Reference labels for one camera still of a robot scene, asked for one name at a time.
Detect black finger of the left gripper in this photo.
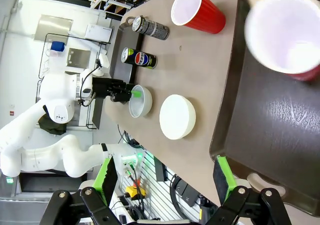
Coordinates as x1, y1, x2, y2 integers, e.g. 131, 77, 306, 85
110, 92, 133, 104

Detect black robot controller box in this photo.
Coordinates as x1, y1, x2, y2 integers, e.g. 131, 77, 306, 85
17, 169, 89, 194

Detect grey metal box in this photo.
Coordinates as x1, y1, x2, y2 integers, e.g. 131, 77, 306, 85
65, 47, 91, 69

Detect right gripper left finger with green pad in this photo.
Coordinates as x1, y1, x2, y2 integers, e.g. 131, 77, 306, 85
48, 156, 119, 225

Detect red plastic cup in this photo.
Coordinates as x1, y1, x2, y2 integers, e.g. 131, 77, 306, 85
170, 0, 227, 35
244, 0, 320, 82

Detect black Pepsi can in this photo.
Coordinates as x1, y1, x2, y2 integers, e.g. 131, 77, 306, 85
121, 47, 158, 70

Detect dark green cloth bag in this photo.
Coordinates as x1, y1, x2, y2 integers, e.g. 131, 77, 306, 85
37, 104, 68, 136

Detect dark brown serving tray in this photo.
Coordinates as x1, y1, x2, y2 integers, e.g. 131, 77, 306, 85
209, 0, 320, 215
109, 16, 144, 86

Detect black mounting bracket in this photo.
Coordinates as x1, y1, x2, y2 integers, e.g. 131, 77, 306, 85
174, 176, 201, 208

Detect blue box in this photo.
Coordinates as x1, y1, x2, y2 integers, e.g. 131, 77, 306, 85
50, 40, 66, 53

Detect black power brick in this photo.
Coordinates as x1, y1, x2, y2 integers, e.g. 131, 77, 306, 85
153, 155, 169, 183

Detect yellow emergency stop button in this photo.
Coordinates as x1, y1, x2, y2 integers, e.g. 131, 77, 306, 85
124, 179, 147, 201

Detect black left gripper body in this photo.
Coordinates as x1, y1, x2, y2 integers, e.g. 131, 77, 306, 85
92, 77, 121, 103

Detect steel wall plate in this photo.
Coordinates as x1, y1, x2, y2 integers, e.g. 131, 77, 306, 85
34, 14, 74, 40

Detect opaque white bowl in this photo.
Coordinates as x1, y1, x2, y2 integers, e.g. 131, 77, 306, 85
159, 94, 197, 141

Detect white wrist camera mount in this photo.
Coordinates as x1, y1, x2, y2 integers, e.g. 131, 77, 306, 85
95, 53, 111, 77

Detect translucent white bowl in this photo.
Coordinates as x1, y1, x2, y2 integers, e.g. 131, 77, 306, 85
128, 84, 154, 119

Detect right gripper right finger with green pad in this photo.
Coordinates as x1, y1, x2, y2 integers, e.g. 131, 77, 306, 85
212, 154, 293, 225

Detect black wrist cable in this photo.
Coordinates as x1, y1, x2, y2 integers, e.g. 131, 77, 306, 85
77, 59, 101, 108

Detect white flat box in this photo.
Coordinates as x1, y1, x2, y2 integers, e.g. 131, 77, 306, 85
84, 23, 114, 44

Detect grey patterned drink can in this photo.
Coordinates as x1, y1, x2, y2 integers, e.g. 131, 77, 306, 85
131, 15, 170, 41

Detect finger of the left gripper with green tip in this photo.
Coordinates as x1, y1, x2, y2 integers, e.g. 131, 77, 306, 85
117, 83, 144, 98

